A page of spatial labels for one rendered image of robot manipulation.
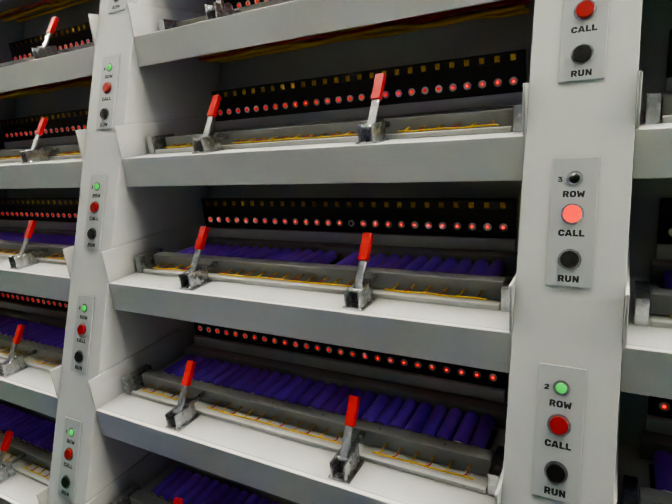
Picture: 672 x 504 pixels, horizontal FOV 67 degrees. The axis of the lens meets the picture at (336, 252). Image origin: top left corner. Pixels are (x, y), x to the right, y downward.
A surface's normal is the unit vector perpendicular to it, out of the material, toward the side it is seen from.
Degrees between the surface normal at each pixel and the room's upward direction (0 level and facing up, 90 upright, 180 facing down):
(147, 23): 90
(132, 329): 90
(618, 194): 90
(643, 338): 21
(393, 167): 112
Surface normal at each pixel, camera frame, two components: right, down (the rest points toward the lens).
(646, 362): -0.48, 0.29
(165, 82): 0.87, 0.05
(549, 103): -0.48, -0.07
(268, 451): -0.10, -0.96
